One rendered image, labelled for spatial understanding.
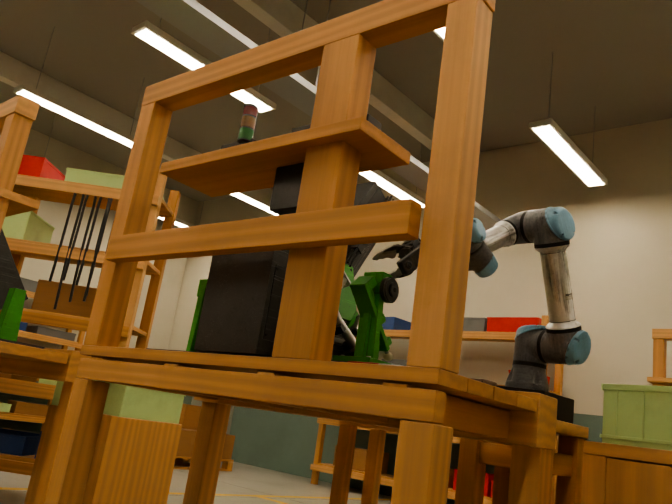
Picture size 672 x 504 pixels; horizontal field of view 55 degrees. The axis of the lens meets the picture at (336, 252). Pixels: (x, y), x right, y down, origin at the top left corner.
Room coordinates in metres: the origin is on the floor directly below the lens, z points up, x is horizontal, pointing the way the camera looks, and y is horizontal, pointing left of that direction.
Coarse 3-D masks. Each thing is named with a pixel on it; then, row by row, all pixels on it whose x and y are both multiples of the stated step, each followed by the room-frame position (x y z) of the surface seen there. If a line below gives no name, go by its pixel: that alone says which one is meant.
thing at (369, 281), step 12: (360, 276) 1.82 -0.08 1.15; (372, 276) 1.79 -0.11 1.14; (360, 288) 1.78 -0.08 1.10; (372, 288) 1.79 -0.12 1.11; (360, 300) 1.81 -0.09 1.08; (372, 300) 1.80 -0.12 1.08; (360, 312) 1.84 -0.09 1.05; (372, 312) 1.81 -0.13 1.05; (384, 336) 1.86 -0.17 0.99; (384, 348) 1.87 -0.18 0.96
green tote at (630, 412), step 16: (608, 384) 1.91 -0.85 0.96; (624, 384) 1.87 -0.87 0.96; (608, 400) 1.91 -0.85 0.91; (624, 400) 1.87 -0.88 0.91; (640, 400) 1.83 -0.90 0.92; (656, 400) 1.80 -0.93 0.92; (608, 416) 1.91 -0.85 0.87; (624, 416) 1.87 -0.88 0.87; (640, 416) 1.83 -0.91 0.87; (656, 416) 1.80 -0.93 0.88; (608, 432) 1.91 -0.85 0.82; (624, 432) 1.87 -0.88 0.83; (640, 432) 1.83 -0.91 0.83; (656, 432) 1.80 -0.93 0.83; (656, 448) 1.80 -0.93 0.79
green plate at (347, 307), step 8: (352, 272) 2.22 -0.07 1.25; (352, 280) 2.21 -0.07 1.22; (344, 288) 2.17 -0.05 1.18; (344, 296) 2.16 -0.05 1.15; (352, 296) 2.19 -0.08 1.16; (344, 304) 2.15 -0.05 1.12; (352, 304) 2.19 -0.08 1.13; (344, 312) 2.14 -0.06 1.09; (352, 312) 2.18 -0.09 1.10; (344, 320) 2.15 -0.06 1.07
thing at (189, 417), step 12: (192, 408) 8.69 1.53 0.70; (180, 420) 8.63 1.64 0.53; (192, 420) 8.72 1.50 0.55; (192, 432) 8.19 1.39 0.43; (180, 444) 8.05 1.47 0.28; (192, 444) 8.23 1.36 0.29; (228, 444) 8.76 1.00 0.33; (180, 456) 8.08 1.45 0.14; (228, 456) 8.79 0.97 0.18; (180, 468) 8.10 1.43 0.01; (228, 468) 8.80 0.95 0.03
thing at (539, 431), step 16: (208, 400) 2.78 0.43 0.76; (224, 400) 2.71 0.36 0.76; (544, 400) 1.89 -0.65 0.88; (320, 416) 2.38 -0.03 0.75; (336, 416) 2.33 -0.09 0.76; (512, 416) 1.91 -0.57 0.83; (528, 416) 1.88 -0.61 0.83; (544, 416) 1.89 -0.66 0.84; (464, 432) 2.01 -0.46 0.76; (512, 432) 1.91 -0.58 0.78; (528, 432) 1.88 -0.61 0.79; (544, 432) 1.90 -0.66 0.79; (544, 448) 1.91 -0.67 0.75
